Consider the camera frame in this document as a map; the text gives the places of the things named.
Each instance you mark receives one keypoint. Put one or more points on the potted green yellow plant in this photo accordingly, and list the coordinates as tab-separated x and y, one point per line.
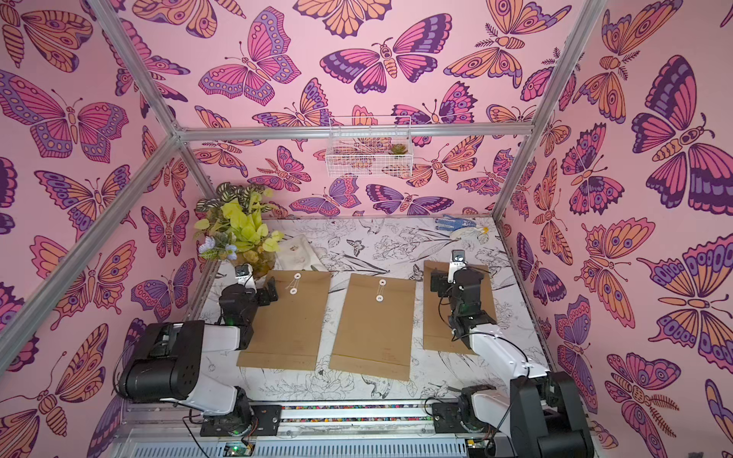
230	227

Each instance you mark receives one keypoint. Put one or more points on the white wire wall basket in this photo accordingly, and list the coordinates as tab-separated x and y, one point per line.
359	145

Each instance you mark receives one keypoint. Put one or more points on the blue white work glove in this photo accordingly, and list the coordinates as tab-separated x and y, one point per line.
459	228

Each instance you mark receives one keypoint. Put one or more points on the aluminium cage frame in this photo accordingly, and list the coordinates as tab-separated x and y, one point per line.
42	302

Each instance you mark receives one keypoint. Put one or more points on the small green succulent plant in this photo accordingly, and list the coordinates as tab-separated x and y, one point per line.
398	149

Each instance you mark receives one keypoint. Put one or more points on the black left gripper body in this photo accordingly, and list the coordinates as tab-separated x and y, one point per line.
253	307

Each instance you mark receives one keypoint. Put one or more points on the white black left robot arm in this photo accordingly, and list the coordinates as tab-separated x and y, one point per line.
165	365

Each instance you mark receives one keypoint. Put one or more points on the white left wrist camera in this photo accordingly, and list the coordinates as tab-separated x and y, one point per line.
244	274

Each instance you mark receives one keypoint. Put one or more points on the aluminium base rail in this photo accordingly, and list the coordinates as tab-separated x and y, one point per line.
376	428

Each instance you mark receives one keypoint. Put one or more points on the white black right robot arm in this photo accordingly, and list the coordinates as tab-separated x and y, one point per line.
541	415

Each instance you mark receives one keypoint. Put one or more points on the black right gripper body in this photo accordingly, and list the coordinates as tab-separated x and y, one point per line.
445	283

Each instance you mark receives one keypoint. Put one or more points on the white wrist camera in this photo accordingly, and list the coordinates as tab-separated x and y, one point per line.
458	262
244	274

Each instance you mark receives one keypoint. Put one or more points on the brown kraft file bag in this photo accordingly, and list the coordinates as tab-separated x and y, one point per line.
287	333
374	335
437	331

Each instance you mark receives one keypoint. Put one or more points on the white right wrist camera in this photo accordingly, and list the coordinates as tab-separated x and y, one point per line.
458	262

